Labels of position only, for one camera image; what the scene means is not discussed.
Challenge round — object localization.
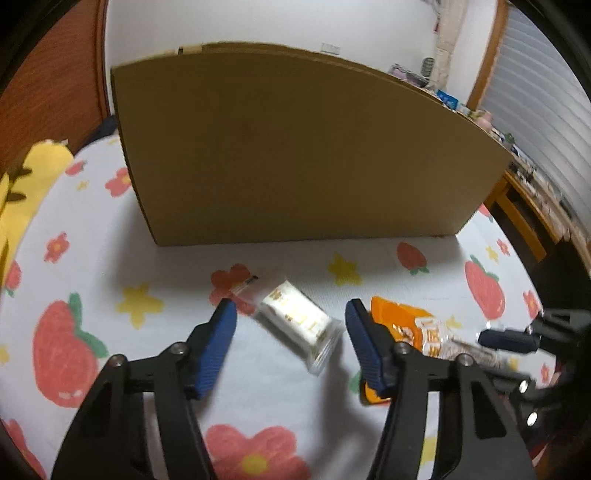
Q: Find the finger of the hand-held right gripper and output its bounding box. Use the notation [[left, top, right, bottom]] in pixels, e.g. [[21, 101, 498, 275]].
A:
[[496, 359, 591, 433], [478, 309, 591, 354]]

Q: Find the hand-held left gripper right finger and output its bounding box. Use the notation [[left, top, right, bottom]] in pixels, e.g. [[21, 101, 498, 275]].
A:
[[345, 298, 539, 480]]

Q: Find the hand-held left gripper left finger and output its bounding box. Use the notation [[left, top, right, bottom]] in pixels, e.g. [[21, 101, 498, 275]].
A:
[[51, 298, 238, 480]]

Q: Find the orange clear biscuit packet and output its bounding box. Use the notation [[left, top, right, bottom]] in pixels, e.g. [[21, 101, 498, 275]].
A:
[[359, 295, 465, 407]]

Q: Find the white cake clear packet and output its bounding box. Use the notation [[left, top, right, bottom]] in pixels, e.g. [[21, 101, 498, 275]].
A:
[[231, 276, 345, 377]]

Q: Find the brown cardboard box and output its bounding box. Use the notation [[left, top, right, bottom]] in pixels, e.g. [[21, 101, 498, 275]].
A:
[[111, 41, 515, 248]]

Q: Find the fruit flower printed bedsheet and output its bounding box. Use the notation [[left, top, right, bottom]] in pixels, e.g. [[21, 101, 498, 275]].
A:
[[0, 133, 570, 480]]

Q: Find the yellow plush toy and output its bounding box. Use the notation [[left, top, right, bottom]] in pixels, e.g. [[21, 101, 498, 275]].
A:
[[0, 140, 75, 283]]

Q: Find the grey window blind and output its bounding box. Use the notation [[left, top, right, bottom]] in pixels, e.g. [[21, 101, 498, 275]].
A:
[[477, 4, 591, 223]]

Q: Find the beige curtain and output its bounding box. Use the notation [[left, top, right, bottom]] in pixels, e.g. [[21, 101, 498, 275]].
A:
[[431, 0, 465, 91]]

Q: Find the wooden louvred wardrobe door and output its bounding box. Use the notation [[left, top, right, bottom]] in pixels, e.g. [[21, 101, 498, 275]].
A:
[[0, 0, 112, 172]]

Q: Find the wooden window frame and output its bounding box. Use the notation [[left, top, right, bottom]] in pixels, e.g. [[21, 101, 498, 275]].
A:
[[465, 0, 509, 112]]

